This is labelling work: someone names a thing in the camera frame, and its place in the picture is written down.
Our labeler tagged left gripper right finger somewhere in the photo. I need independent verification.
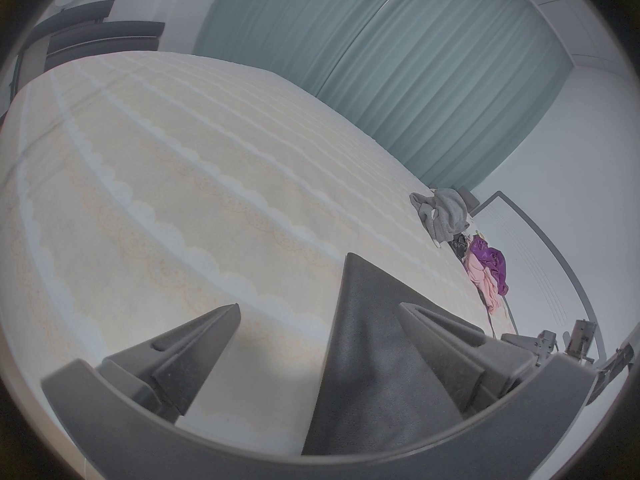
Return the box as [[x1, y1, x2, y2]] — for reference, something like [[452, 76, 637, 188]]
[[398, 303, 536, 415]]

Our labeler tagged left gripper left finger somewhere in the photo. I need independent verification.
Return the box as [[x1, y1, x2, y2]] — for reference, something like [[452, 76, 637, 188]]
[[102, 303, 242, 423]]

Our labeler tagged black T-shirt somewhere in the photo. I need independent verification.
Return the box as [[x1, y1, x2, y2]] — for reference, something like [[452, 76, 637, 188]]
[[300, 252, 493, 456]]

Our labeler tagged bed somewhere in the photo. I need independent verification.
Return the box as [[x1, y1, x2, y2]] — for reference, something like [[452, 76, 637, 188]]
[[0, 50, 601, 456]]

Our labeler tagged pink garment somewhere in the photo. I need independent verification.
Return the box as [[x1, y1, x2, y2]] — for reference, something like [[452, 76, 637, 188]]
[[464, 253, 503, 315]]

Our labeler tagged purple garment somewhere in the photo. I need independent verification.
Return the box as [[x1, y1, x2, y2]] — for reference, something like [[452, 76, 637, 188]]
[[467, 235, 519, 336]]

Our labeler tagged grey garment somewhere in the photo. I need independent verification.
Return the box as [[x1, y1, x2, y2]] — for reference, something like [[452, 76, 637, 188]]
[[409, 187, 472, 247]]

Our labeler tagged grey bedside table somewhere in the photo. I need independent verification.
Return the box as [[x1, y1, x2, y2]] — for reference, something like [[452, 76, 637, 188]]
[[457, 186, 481, 215]]

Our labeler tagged blue-green curtain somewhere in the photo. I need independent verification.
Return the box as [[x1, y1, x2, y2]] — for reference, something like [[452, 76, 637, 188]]
[[192, 0, 421, 96], [317, 0, 573, 194]]

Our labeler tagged black chest of drawers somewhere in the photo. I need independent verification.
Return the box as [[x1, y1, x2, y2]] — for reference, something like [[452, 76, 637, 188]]
[[45, 20, 166, 72]]

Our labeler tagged dark grey table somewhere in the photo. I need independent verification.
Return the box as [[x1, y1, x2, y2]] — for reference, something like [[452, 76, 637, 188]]
[[10, 0, 116, 104]]

